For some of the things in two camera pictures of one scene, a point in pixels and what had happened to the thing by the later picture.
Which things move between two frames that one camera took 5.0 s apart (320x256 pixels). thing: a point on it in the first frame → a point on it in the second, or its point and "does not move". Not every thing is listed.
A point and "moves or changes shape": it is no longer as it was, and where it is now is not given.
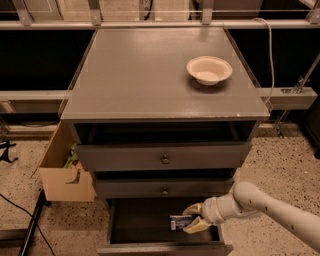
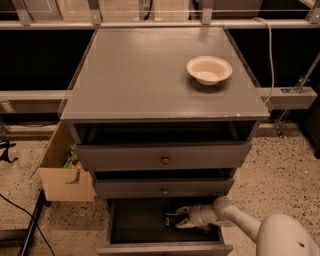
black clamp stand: x=5 y=144 does not move
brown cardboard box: x=72 y=183 does not move
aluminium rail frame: x=297 y=96 does not move
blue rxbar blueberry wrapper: x=179 y=222 moves or changes shape
